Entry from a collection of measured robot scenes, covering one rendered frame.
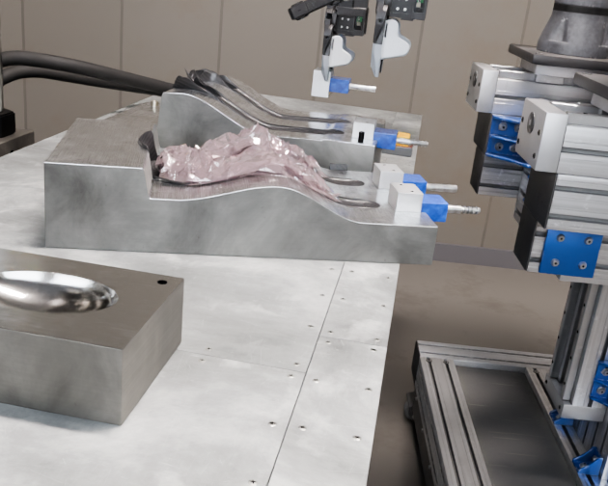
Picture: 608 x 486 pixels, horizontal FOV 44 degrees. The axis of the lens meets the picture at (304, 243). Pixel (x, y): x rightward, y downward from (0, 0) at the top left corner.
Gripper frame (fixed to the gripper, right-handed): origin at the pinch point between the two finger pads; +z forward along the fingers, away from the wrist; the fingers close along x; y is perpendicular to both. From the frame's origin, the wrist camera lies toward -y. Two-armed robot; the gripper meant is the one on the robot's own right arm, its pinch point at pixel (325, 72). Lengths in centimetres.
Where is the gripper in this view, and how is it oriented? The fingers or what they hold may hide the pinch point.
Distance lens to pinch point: 162.5
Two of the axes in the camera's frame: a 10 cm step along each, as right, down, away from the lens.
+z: -1.0, 9.3, 3.5
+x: 1.7, -3.3, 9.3
